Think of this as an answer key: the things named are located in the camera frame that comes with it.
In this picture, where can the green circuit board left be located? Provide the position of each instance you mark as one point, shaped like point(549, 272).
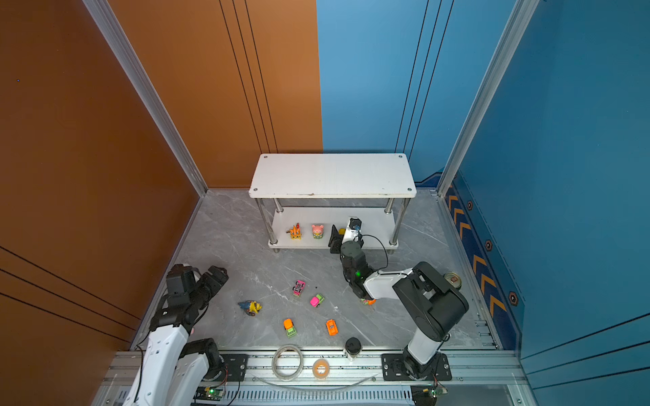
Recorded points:
point(210, 394)

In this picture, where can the blue yellow duck figure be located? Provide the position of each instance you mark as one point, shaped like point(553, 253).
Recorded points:
point(251, 307)

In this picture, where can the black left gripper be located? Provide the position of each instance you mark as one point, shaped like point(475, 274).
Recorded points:
point(212, 283)

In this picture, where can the tan tape roll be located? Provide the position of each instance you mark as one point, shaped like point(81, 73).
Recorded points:
point(321, 369)

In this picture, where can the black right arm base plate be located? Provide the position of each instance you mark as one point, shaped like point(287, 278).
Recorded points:
point(439, 366)

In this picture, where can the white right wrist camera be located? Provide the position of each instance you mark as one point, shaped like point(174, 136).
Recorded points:
point(353, 231)

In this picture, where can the clear tape roll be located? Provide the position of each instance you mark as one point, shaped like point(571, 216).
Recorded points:
point(288, 363)

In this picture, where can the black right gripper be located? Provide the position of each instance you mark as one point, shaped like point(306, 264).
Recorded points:
point(335, 244)

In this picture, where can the pink black toy car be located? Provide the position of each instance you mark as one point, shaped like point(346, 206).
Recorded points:
point(298, 288)

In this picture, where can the green circuit board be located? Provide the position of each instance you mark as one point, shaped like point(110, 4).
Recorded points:
point(427, 395)
point(210, 394)

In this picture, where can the pink green toy car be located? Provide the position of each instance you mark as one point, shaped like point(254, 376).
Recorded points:
point(316, 300)

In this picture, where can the green beverage can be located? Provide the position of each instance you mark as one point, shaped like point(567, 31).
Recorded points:
point(453, 279)

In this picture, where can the black lidded paper cup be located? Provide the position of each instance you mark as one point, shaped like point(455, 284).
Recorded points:
point(353, 347)

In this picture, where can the orange green toy truck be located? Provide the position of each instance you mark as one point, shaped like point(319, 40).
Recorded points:
point(289, 328)

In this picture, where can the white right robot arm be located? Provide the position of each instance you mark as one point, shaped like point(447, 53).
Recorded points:
point(432, 300)

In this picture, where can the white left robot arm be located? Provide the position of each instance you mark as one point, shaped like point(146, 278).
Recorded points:
point(172, 366)

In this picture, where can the white two-tier metal shelf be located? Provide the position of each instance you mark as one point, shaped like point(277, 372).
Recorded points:
point(330, 189)

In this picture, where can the pink green monster figure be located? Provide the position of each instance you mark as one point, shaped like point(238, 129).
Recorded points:
point(317, 231)

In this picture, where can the green circuit board right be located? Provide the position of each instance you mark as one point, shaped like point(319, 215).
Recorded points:
point(427, 395)

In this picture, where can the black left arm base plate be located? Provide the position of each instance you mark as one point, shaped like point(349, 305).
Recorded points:
point(226, 368)

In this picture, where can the orange yellow dragon figure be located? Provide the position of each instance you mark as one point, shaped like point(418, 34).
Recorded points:
point(295, 232)

